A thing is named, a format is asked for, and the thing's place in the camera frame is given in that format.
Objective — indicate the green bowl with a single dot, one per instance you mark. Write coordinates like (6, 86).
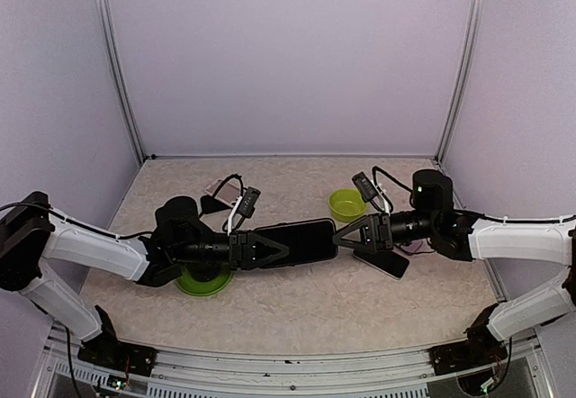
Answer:
(346, 205)

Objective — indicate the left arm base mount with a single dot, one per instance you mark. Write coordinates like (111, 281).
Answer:
(106, 350)

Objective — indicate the black phone case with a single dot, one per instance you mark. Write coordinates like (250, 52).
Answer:
(308, 241)

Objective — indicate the dark green mug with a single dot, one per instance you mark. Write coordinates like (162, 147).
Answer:
(210, 205)

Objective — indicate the green plate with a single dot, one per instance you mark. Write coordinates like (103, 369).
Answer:
(188, 285)

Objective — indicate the purple phone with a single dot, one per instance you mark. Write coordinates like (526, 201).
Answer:
(412, 248)

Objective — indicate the black phone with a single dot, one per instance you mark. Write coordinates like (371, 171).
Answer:
(388, 262)

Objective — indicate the pink phone case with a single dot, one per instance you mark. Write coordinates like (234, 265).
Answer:
(227, 193)

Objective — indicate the aluminium front rail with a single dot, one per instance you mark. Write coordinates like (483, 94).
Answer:
(176, 372)

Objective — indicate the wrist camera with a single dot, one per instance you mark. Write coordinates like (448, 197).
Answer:
(243, 209)
(372, 193)

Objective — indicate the right aluminium frame post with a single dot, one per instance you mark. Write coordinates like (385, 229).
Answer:
(463, 71)

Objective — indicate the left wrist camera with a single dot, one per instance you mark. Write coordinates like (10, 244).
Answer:
(243, 209)

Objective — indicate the aluminium frame post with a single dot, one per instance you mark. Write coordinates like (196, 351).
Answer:
(463, 71)
(114, 61)

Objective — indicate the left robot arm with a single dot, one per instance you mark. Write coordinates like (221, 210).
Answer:
(33, 232)

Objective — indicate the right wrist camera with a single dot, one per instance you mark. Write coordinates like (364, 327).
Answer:
(372, 193)

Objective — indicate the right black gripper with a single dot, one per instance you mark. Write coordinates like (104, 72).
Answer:
(376, 231)

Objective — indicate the left aluminium frame post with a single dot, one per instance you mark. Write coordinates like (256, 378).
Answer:
(114, 61)

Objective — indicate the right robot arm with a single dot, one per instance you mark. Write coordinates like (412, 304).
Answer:
(463, 235)

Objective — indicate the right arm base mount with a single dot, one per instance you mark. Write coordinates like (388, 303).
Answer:
(479, 348)

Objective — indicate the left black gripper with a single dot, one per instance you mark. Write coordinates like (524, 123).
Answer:
(243, 250)

